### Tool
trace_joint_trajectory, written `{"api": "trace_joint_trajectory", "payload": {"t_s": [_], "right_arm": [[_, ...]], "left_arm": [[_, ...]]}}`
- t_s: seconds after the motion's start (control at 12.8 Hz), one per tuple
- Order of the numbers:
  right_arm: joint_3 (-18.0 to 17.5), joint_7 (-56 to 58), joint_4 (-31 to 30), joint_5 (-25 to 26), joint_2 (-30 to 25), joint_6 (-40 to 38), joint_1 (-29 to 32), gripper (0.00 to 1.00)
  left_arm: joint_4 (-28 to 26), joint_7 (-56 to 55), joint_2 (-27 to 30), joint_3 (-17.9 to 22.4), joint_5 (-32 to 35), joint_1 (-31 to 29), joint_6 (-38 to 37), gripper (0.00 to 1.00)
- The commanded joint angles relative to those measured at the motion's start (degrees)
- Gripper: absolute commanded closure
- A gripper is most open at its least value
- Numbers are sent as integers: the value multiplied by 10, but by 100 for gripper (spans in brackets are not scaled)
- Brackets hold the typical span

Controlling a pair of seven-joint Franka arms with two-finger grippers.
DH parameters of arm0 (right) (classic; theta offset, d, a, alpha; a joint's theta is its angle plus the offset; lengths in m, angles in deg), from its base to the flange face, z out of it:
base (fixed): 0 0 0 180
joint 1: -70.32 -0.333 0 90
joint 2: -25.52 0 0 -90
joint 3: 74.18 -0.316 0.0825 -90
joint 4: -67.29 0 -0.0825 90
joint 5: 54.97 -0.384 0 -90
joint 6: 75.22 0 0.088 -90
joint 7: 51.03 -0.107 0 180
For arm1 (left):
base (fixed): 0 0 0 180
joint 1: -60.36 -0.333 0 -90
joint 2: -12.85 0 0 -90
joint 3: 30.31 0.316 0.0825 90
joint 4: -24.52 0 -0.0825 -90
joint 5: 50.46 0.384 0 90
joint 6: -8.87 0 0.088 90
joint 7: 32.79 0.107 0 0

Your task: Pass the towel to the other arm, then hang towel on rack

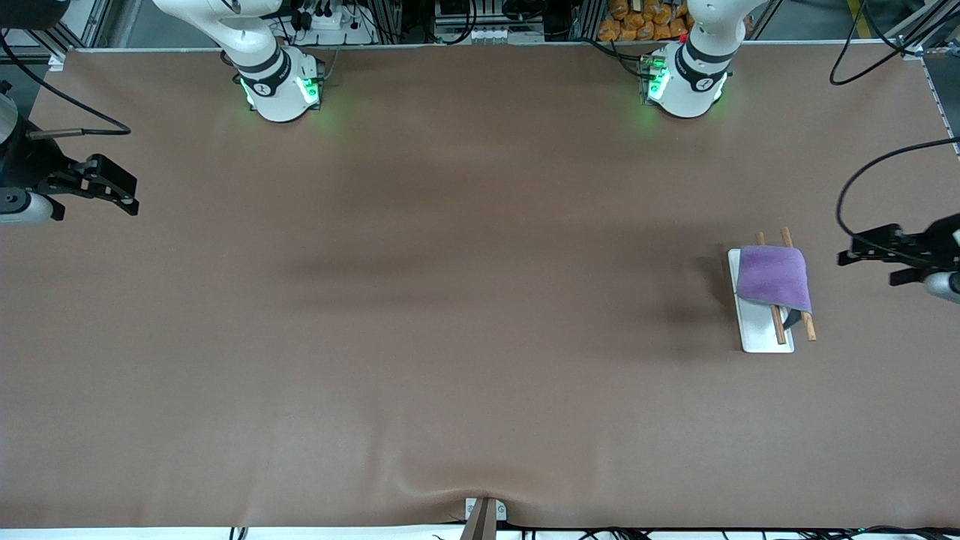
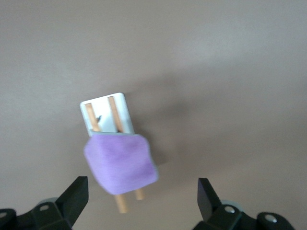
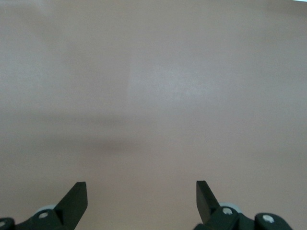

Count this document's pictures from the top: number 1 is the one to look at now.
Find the purple and grey towel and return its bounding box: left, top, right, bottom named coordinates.
left=736, top=244, right=813, bottom=316

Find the white rectangular tray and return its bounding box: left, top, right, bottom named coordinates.
left=727, top=226, right=817, bottom=354

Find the pile of orange bags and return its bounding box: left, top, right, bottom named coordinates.
left=598, top=0, right=751, bottom=43

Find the brown table mat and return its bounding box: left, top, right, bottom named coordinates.
left=0, top=41, right=960, bottom=530

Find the metal table edge clamp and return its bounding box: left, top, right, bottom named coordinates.
left=464, top=497, right=508, bottom=524

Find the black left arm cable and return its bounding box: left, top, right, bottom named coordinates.
left=835, top=137, right=960, bottom=260

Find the aluminium frame profile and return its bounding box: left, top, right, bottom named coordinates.
left=896, top=0, right=960, bottom=61
left=0, top=0, right=113, bottom=72

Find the brown camera post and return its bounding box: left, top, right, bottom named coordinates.
left=459, top=497, right=498, bottom=540

